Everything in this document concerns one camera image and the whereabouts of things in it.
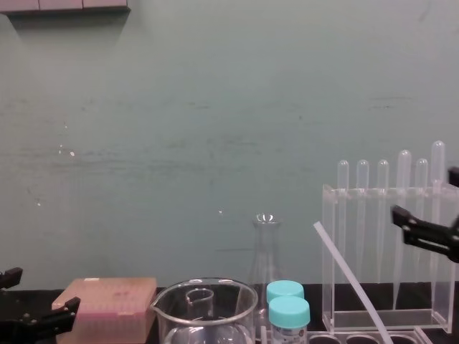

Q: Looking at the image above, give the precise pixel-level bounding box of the large clear glass beaker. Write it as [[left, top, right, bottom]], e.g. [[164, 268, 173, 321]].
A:
[[149, 276, 260, 344]]

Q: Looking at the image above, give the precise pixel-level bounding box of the clear glass conical flask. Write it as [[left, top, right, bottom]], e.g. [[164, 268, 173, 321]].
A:
[[248, 212, 285, 320]]

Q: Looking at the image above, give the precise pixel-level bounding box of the pale wall-mounted cabinet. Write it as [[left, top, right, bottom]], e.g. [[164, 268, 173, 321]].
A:
[[0, 0, 131, 16]]

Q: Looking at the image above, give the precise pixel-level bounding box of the short clear plastic pipette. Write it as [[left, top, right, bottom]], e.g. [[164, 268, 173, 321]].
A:
[[356, 159, 370, 285], [337, 159, 350, 285], [377, 159, 390, 285], [413, 158, 429, 285]]

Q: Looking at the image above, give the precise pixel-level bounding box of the white translucent stirring rod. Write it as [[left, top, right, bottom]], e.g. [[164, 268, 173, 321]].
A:
[[312, 221, 392, 344]]

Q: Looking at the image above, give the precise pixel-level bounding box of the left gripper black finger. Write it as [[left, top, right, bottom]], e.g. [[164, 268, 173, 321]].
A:
[[0, 267, 24, 292], [0, 296, 82, 344]]

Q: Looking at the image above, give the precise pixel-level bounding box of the teal-capped clear vial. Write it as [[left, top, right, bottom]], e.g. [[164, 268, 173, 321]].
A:
[[268, 296, 311, 344], [265, 279, 306, 305]]

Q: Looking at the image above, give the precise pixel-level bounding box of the pink pipette tip box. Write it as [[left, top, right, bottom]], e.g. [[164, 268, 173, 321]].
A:
[[51, 277, 159, 342]]

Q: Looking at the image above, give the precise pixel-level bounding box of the small clear glass beaker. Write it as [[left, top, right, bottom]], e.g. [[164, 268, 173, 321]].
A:
[[185, 288, 215, 320]]

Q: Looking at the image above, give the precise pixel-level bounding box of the clear plastic well tray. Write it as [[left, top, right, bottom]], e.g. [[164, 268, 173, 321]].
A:
[[307, 326, 430, 344]]

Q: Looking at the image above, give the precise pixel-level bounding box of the clear acrylic pipette rack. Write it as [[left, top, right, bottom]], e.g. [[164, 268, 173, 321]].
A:
[[321, 180, 459, 335]]

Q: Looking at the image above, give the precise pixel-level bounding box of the long clear plastic pipette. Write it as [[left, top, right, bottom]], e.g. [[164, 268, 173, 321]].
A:
[[430, 140, 447, 310], [392, 149, 412, 310]]

